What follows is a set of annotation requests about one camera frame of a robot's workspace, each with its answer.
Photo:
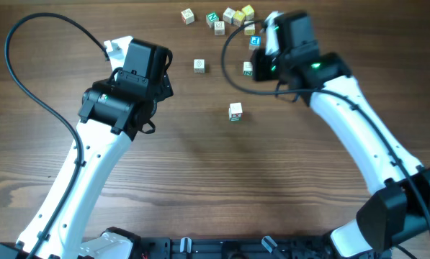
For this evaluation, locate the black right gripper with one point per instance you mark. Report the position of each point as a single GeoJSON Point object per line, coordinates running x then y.
{"type": "Point", "coordinates": [260, 58]}

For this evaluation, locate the green base tower block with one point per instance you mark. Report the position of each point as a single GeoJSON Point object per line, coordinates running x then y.
{"type": "Point", "coordinates": [234, 116]}

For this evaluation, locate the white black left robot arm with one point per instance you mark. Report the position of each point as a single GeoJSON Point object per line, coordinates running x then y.
{"type": "Point", "coordinates": [113, 112]}

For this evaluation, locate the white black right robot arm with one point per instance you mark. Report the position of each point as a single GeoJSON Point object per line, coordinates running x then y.
{"type": "Point", "coordinates": [399, 185]}

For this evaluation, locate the green N block lower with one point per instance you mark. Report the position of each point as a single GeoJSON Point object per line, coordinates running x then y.
{"type": "Point", "coordinates": [247, 68]}

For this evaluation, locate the blue P letter block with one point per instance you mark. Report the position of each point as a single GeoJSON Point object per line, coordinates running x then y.
{"type": "Point", "coordinates": [255, 42]}

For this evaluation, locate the yellow white picture block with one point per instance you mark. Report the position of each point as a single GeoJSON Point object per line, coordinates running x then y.
{"type": "Point", "coordinates": [249, 28]}

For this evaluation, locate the yellow block left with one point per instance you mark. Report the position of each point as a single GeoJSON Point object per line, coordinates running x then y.
{"type": "Point", "coordinates": [238, 18]}

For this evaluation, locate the yellow block top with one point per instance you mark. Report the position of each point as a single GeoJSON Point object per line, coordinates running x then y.
{"type": "Point", "coordinates": [249, 12]}

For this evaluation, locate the white M picture block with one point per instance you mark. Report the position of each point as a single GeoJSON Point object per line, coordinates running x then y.
{"type": "Point", "coordinates": [219, 28]}

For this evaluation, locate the white blue picture block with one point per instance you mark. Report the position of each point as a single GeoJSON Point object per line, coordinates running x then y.
{"type": "Point", "coordinates": [228, 15]}

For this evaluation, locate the green Z white block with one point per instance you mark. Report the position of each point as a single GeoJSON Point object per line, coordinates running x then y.
{"type": "Point", "coordinates": [199, 65]}

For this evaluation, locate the green N letter block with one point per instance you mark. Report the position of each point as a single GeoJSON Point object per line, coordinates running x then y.
{"type": "Point", "coordinates": [211, 18]}

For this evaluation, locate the red picture block far left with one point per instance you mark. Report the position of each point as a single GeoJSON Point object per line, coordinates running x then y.
{"type": "Point", "coordinates": [188, 16]}

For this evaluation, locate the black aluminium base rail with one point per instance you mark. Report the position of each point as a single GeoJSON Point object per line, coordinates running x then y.
{"type": "Point", "coordinates": [236, 248]}

